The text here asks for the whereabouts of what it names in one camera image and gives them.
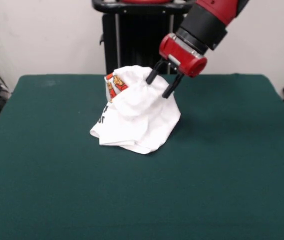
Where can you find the red robot base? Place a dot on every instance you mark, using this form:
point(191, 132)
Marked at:
point(143, 1)

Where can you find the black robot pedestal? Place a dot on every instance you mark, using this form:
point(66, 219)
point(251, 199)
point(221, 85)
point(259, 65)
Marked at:
point(131, 37)

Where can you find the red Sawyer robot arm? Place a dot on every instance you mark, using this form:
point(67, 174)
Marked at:
point(204, 25)

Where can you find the dark green table cloth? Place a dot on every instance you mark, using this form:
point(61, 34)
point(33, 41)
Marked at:
point(57, 175)

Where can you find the white printed T-shirt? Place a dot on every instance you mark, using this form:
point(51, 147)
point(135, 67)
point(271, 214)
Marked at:
point(141, 120)

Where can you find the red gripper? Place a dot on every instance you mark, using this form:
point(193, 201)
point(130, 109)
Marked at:
point(181, 55)

